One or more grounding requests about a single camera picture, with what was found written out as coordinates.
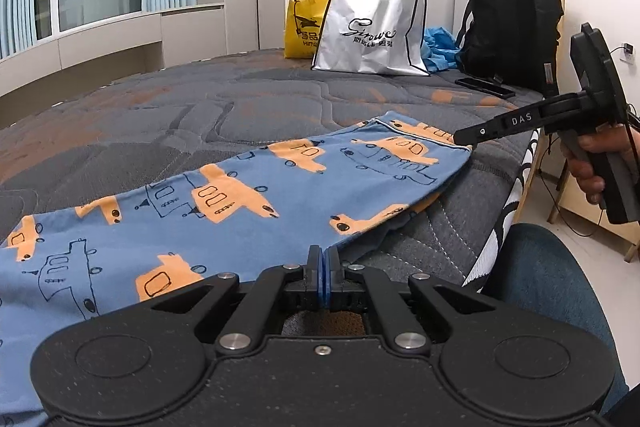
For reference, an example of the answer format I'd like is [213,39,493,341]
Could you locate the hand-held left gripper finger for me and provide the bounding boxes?
[325,247,501,355]
[145,246,327,355]

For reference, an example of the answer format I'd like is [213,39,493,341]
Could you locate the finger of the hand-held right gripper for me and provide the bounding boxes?
[452,99,551,146]

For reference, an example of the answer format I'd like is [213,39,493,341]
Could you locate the blue pants with orange print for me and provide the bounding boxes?
[0,111,473,413]

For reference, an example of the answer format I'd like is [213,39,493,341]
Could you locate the person's right hand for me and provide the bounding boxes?
[569,125,640,206]

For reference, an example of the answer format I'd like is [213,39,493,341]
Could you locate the black phone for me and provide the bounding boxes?
[455,77,516,99]

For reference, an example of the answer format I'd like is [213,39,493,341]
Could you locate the blue cloth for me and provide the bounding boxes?
[424,26,463,72]

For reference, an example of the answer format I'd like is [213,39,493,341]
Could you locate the black backpack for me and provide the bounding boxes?
[456,0,565,98]

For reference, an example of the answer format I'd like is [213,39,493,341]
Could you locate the black white striped cloth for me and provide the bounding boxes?
[462,127,543,293]

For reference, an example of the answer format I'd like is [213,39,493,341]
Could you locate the wooden nightstand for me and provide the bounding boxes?
[547,147,640,264]

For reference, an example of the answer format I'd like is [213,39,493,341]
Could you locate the person's leg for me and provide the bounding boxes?
[477,223,632,410]

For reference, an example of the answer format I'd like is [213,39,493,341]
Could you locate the white tote bag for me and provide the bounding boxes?
[310,0,431,78]

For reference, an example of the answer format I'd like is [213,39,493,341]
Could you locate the bed with grey quilted mattress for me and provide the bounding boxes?
[0,0,566,308]

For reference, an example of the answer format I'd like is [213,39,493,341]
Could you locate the yellow bag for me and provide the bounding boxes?
[284,0,333,59]

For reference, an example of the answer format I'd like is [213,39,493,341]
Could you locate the beige window bench cabinet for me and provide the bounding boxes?
[0,2,226,100]

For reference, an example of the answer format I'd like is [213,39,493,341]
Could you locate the black cable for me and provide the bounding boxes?
[536,132,603,239]

